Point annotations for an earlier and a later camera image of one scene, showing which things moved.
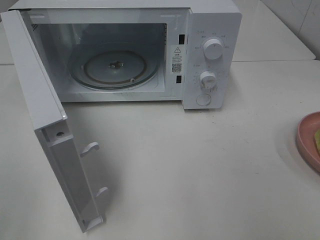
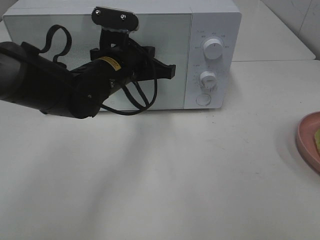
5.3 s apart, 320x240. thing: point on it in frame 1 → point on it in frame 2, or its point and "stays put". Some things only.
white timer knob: [208, 80] stays put
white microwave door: [50, 122] → [70, 38]
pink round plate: [306, 129] stays put
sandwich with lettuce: [317, 138] stays put
